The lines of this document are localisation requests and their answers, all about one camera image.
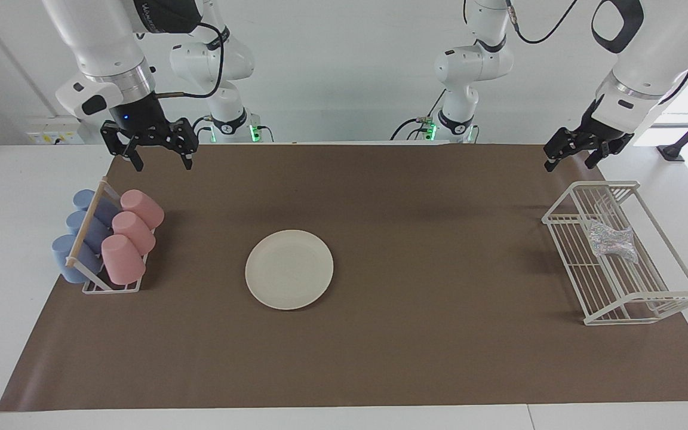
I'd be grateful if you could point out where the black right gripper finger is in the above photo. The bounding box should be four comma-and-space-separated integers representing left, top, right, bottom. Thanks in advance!
100, 119, 143, 172
164, 118, 199, 171

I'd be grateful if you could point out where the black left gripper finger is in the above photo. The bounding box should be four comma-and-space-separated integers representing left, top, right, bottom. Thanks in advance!
544, 128, 589, 173
585, 140, 619, 170

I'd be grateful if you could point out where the cream round plate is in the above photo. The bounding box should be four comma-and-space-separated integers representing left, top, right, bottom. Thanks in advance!
245, 230, 334, 311

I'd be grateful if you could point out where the blue plastic cup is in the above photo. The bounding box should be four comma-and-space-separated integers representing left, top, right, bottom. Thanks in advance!
66, 210, 112, 251
73, 189, 119, 225
51, 234, 103, 284

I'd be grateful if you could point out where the pink plastic cup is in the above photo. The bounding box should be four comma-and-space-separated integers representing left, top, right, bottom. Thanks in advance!
101, 234, 146, 285
120, 189, 165, 231
112, 211, 156, 254

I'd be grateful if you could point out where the white cup holder wooden rod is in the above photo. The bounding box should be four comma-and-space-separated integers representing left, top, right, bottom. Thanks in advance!
66, 177, 156, 294

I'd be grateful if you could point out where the brown table mat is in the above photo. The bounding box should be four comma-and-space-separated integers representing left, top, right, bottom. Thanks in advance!
0, 143, 688, 413

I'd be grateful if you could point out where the black right base cable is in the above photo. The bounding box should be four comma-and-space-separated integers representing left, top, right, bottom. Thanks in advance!
192, 115, 214, 144

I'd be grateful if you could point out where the black base cable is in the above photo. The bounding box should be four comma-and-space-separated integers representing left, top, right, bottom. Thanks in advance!
192, 115, 214, 144
389, 90, 446, 141

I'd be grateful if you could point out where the white wall socket box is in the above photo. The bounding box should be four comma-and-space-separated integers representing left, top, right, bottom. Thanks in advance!
26, 116, 85, 146

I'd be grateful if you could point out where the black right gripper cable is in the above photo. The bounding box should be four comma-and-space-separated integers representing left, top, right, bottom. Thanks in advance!
153, 23, 230, 99

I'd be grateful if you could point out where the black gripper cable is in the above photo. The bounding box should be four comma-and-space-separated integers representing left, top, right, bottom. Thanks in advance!
505, 0, 578, 44
153, 23, 230, 99

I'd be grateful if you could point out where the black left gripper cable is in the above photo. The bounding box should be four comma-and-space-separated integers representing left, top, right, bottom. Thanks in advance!
505, 0, 578, 44

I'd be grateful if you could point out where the white wire dish rack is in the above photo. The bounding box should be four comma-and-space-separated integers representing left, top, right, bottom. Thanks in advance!
542, 181, 688, 326

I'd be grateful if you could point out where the black left base cable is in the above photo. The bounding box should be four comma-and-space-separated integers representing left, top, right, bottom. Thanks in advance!
389, 90, 446, 141

